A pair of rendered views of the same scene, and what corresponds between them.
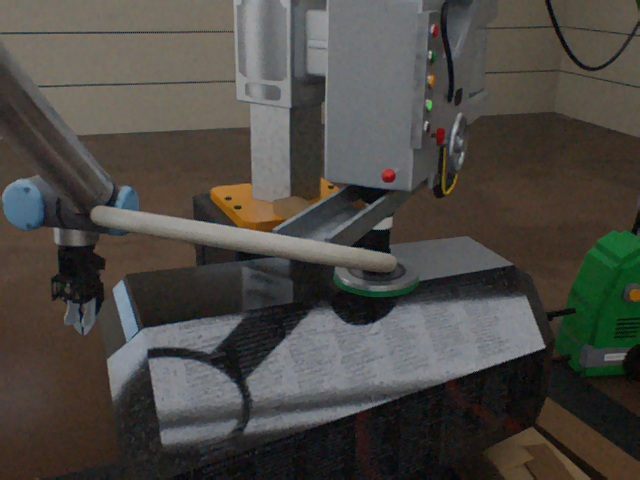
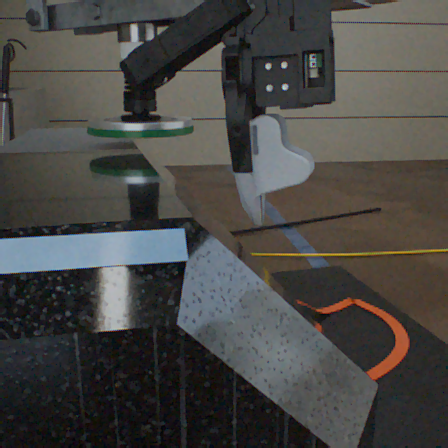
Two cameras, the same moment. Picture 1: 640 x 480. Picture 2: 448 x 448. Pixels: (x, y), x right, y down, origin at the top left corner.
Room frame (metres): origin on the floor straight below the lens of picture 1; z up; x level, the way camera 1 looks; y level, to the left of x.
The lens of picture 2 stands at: (1.35, 0.96, 0.98)
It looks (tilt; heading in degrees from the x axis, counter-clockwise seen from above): 16 degrees down; 279
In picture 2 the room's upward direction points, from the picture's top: straight up
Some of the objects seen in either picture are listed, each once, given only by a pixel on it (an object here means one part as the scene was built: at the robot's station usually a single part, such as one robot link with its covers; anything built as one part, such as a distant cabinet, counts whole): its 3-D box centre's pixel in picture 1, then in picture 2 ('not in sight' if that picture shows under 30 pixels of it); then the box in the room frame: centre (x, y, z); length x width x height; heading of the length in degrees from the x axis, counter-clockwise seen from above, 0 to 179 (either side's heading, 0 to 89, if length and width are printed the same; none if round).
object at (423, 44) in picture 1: (423, 80); not in sight; (1.60, -0.21, 1.38); 0.08 x 0.03 x 0.28; 157
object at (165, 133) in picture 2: (376, 273); (140, 123); (1.71, -0.14, 0.88); 0.22 x 0.22 x 0.04
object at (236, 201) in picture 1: (286, 201); not in sight; (2.67, 0.14, 0.76); 0.49 x 0.49 x 0.05; 24
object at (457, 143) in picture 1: (443, 142); not in sight; (1.77, -0.30, 1.20); 0.15 x 0.10 x 0.15; 157
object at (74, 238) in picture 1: (77, 232); not in sight; (1.40, 0.50, 1.09); 0.10 x 0.09 x 0.05; 85
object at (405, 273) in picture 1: (376, 271); (140, 122); (1.71, -0.14, 0.88); 0.21 x 0.21 x 0.01
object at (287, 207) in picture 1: (299, 211); not in sight; (2.42, 0.09, 0.81); 0.20 x 0.10 x 0.05; 32
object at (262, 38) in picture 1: (332, 42); not in sight; (2.56, -0.02, 1.37); 0.74 x 0.34 x 0.25; 56
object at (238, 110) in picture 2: not in sight; (242, 115); (1.41, 0.53, 0.95); 0.05 x 0.02 x 0.09; 85
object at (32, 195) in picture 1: (44, 201); not in sight; (1.29, 0.52, 1.19); 0.12 x 0.12 x 0.09; 76
